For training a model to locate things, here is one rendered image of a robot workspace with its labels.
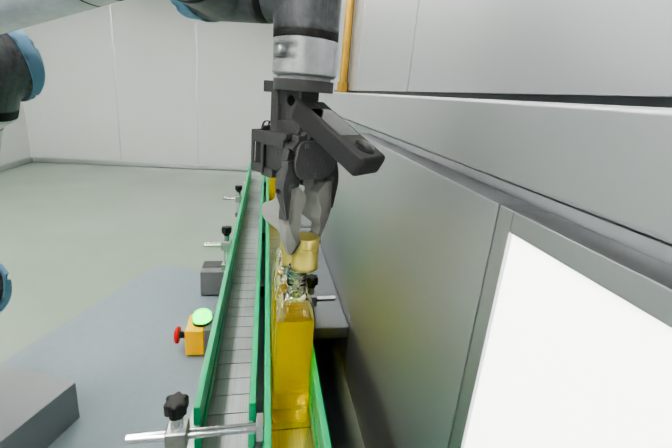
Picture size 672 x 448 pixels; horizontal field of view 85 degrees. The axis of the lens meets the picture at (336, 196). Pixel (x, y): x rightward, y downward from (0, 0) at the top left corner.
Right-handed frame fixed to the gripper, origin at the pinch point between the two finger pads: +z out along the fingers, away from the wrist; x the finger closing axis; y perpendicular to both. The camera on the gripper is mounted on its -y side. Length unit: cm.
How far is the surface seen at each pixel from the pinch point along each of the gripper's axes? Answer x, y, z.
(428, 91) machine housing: -12.3, -8.0, -20.1
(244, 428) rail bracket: 8.4, 1.0, 24.2
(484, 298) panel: 4.8, -23.5, -4.2
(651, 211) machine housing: 10.3, -31.0, -14.5
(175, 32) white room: -275, 543, -91
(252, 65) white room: -362, 469, -55
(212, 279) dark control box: -25, 61, 39
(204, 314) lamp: -10, 41, 35
